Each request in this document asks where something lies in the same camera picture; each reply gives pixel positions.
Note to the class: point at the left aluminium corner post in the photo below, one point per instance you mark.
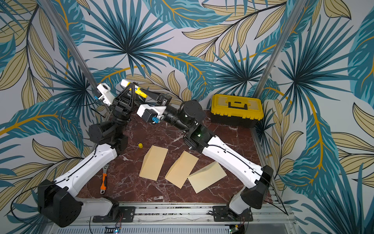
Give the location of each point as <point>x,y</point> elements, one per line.
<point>66,18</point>

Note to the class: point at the yellow black toolbox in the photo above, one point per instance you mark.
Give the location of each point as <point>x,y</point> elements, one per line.
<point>236,110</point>

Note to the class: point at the right aluminium corner post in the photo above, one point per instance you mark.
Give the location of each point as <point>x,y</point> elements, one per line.
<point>289,24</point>

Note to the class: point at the yellow glue stick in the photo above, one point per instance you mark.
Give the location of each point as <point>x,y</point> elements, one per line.
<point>127,84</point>

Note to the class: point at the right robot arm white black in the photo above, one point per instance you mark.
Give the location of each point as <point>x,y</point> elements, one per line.
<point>189,119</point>

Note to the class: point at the aluminium corner post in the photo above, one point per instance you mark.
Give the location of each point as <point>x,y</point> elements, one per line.
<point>289,24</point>
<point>66,18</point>

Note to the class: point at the middle manila envelope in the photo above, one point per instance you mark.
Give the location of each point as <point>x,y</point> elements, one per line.
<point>181,169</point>

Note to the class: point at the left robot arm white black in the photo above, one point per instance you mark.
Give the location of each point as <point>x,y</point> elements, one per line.
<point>57,199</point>

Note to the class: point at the left manila envelope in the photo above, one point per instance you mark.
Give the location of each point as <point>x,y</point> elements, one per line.
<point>153,162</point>

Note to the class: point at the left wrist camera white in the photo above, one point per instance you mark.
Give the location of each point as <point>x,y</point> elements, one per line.
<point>106,95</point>

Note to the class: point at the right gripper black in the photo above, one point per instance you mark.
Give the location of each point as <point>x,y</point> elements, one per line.
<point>163,99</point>

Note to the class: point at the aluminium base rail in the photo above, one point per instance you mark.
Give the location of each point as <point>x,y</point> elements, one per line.
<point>204,218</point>

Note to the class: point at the orange adjustable wrench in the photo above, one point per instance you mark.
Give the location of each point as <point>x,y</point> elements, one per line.
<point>103,186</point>

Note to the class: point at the right open manila envelope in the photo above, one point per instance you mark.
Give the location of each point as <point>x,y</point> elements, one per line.
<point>206,176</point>

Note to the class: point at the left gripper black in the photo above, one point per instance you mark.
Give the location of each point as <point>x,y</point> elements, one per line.
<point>121,105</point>

